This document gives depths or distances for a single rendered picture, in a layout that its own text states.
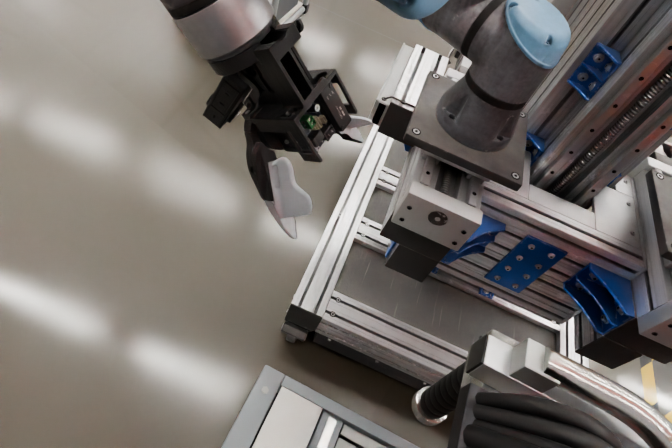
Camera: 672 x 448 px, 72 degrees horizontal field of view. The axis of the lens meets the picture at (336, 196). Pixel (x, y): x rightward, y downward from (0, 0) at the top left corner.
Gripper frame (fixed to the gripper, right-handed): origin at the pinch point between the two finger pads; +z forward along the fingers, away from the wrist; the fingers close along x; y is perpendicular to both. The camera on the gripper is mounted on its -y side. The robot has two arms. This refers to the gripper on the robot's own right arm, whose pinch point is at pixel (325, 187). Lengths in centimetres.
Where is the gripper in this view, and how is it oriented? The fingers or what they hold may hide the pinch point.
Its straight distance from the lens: 54.0
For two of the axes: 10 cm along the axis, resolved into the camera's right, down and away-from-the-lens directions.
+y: 7.5, 1.3, -6.5
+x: 5.1, -7.5, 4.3
